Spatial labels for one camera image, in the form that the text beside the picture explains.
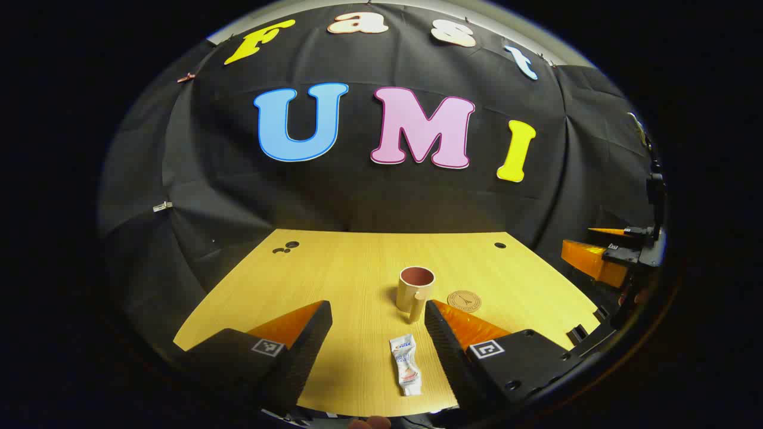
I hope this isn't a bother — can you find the beige cup with handle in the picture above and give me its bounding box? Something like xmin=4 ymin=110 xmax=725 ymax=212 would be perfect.
xmin=396 ymin=266 xmax=436 ymax=324

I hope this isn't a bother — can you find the white toothpaste tube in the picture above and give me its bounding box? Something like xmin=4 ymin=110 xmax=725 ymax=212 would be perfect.
xmin=389 ymin=334 xmax=423 ymax=397

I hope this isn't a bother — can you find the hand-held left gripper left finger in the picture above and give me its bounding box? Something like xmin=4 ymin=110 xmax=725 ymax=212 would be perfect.
xmin=173 ymin=300 xmax=333 ymax=418

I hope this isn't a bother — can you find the black backdrop cloth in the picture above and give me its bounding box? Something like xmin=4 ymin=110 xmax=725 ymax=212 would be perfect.
xmin=98 ymin=3 xmax=662 ymax=358

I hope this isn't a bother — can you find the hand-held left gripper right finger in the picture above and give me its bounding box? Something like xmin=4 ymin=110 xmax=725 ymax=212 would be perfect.
xmin=424 ymin=300 xmax=591 ymax=418

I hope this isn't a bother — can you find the round cork coaster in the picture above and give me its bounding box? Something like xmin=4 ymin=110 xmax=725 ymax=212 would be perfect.
xmin=447 ymin=290 xmax=482 ymax=313

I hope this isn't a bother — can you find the wooden desktop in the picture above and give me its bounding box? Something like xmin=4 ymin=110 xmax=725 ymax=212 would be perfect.
xmin=173 ymin=229 xmax=601 ymax=418

